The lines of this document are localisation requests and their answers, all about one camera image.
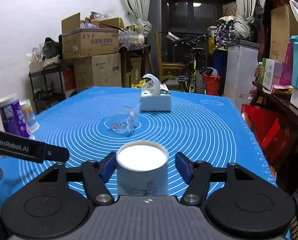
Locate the white printed paper cup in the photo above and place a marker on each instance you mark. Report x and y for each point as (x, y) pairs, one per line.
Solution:
(142, 169)

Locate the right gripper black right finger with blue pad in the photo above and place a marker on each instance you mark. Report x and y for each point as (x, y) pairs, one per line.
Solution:
(196, 175)

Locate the tall cardboard box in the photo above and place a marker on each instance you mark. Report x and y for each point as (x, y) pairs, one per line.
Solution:
(283, 26)

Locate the black metal shelf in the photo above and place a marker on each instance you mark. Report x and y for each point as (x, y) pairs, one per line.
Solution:
(51, 84)

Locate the lower cardboard box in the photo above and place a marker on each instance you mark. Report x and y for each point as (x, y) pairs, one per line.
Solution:
(100, 70)

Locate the blue yellow paper cup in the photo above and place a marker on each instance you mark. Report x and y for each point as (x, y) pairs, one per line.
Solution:
(29, 114)

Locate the green white carton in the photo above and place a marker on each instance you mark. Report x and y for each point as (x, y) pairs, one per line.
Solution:
(270, 73)

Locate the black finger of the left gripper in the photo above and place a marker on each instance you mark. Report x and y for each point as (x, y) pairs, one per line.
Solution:
(31, 150)

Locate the blue silicone mat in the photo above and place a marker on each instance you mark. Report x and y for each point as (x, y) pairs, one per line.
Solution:
(208, 128)

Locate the black bicycle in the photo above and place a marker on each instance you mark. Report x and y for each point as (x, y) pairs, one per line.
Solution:
(192, 65)

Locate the clear glass cup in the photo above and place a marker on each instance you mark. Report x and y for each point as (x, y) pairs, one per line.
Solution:
(124, 122)

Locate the red bucket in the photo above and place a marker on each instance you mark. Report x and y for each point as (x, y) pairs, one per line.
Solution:
(212, 84)

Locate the purple paper cup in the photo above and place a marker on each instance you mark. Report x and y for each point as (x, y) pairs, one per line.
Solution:
(13, 119)

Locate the wooden chair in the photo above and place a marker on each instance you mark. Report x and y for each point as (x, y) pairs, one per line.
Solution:
(166, 60)

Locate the white tissue box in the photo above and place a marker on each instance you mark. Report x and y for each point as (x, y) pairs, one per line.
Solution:
(155, 96)

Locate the white freezer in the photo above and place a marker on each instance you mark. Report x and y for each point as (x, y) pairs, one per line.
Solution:
(242, 61)

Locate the left green curtain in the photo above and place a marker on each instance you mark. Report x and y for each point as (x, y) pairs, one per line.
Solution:
(137, 12)

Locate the red paper bag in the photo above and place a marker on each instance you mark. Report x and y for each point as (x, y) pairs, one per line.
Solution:
(267, 126)

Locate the upper cardboard box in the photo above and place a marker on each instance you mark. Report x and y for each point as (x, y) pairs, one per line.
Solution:
(89, 37)

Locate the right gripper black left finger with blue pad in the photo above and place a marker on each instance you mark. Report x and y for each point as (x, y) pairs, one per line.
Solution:
(95, 176)

